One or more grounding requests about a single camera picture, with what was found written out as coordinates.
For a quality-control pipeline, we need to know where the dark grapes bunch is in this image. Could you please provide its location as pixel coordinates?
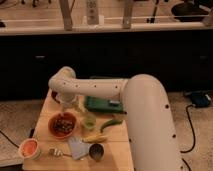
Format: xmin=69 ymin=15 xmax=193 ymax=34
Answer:
xmin=54 ymin=119 xmax=73 ymax=133

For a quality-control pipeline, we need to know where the white power strip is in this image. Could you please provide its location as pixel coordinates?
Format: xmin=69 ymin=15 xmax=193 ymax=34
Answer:
xmin=86 ymin=0 xmax=99 ymax=25

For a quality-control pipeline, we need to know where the orange and white cup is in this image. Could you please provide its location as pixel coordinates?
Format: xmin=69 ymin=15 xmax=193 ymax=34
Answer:
xmin=18 ymin=138 xmax=41 ymax=160

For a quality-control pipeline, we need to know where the green cutting board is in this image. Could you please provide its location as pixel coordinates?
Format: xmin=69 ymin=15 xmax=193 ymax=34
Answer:
xmin=84 ymin=96 xmax=123 ymax=113

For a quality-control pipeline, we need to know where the black cable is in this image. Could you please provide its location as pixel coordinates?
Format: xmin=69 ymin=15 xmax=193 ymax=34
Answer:
xmin=180 ymin=104 xmax=197 ymax=171

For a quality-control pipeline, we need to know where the metal cup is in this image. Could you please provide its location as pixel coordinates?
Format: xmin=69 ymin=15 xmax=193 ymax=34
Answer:
xmin=89 ymin=144 xmax=104 ymax=162

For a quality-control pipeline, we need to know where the red bowl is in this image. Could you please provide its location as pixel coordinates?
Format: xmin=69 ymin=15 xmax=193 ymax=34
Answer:
xmin=48 ymin=112 xmax=77 ymax=140

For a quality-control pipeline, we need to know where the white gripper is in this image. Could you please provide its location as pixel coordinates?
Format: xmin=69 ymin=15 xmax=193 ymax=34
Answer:
xmin=56 ymin=93 xmax=79 ymax=114

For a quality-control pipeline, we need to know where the green cup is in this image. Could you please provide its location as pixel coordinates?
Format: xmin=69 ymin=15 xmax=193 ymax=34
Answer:
xmin=82 ymin=115 xmax=96 ymax=130

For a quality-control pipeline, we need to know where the green pepper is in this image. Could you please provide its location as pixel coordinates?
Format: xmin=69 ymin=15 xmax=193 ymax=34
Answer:
xmin=100 ymin=119 xmax=123 ymax=133

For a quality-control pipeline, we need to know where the small metal utensil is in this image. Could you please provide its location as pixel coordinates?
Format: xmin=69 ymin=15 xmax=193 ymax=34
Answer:
xmin=49 ymin=148 xmax=69 ymax=157

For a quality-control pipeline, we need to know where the grey cloth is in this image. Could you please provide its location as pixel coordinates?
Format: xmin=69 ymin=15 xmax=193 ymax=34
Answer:
xmin=68 ymin=137 xmax=90 ymax=160

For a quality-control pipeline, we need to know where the blue power box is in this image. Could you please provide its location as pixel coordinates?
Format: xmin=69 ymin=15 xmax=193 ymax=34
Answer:
xmin=190 ymin=92 xmax=211 ymax=108

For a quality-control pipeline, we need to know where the yellow corn cob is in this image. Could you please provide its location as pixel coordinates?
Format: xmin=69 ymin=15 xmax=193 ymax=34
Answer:
xmin=83 ymin=134 xmax=107 ymax=143

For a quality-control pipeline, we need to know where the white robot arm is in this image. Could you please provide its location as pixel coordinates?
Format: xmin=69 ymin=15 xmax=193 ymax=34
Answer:
xmin=48 ymin=66 xmax=183 ymax=171

